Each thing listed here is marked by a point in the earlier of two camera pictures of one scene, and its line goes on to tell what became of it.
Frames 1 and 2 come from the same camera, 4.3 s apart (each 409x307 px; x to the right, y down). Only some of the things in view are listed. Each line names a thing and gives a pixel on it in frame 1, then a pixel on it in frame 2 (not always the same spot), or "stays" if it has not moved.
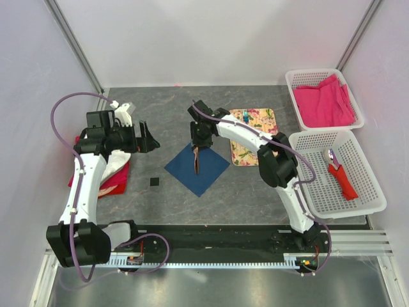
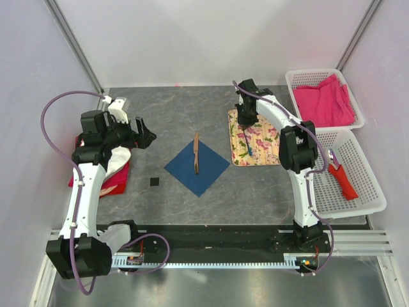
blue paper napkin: [211, 165] stays
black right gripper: [202, 144] → [245, 123]
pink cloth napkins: [328, 104] stays
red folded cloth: [115, 185] stays
